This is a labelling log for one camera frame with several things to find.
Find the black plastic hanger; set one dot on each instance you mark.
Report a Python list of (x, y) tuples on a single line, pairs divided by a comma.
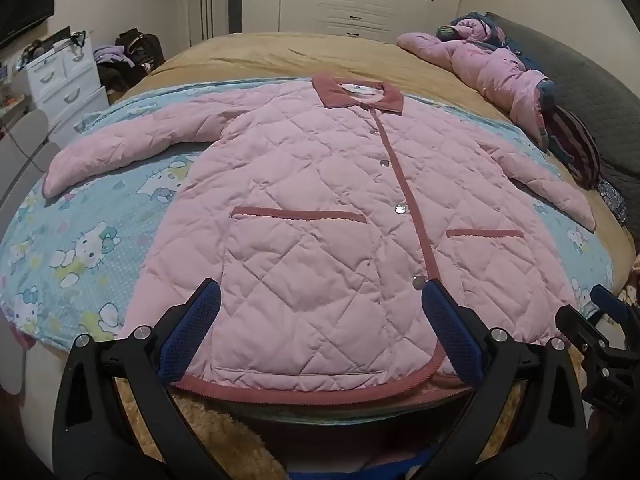
[(78, 36)]

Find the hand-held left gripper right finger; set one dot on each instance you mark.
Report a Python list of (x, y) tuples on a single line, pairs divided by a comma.
[(452, 335)]

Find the pile of pink clothes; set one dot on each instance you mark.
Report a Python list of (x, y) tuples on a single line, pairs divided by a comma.
[(480, 60)]

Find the fluffy tan rug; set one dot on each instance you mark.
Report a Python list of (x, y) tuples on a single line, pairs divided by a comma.
[(215, 430)]

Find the grey quilted headboard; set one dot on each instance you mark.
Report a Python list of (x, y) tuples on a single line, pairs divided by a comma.
[(590, 85)]

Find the black backpack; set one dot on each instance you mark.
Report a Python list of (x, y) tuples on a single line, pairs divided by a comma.
[(142, 45)]

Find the purple garment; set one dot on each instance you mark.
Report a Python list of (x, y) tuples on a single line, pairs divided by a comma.
[(112, 54)]

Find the pile of dark clothes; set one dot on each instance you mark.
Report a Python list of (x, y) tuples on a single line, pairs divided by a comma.
[(117, 80)]

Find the dark striped pillow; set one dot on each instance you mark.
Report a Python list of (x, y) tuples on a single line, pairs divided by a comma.
[(575, 145)]

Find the white wardrobe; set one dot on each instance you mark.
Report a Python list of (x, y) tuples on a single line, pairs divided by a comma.
[(350, 0)]

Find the bed with tan sheet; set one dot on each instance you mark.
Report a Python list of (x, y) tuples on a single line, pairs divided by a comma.
[(280, 57)]

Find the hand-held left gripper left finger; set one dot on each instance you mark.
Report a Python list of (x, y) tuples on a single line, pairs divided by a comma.
[(192, 332)]

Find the cartoon printed blue blanket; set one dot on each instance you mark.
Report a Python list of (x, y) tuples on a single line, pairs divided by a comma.
[(75, 260)]

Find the blue floral cloth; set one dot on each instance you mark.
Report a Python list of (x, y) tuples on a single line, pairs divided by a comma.
[(614, 202)]

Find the white drawer chest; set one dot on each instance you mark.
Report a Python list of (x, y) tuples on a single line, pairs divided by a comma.
[(65, 75)]

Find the pink quilted jacket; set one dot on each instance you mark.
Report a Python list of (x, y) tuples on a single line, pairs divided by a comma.
[(310, 210)]

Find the black television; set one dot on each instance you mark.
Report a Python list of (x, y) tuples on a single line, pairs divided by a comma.
[(25, 0)]

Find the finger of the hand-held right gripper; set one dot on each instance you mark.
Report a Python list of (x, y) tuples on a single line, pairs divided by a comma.
[(612, 307), (577, 327)]

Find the white door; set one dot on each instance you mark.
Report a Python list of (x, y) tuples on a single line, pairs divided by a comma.
[(220, 10)]

